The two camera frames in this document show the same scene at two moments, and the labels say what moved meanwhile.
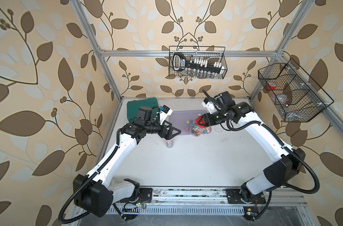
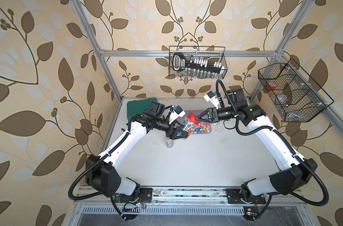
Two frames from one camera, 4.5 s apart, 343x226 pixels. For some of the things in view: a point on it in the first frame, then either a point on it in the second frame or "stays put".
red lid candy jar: [196, 130] → [191, 123]
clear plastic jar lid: [218, 128] stays put
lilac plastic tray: [182, 119] → [203, 127]
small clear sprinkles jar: [169, 143] stays put
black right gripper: [208, 121] stays put
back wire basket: [206, 62] stays put
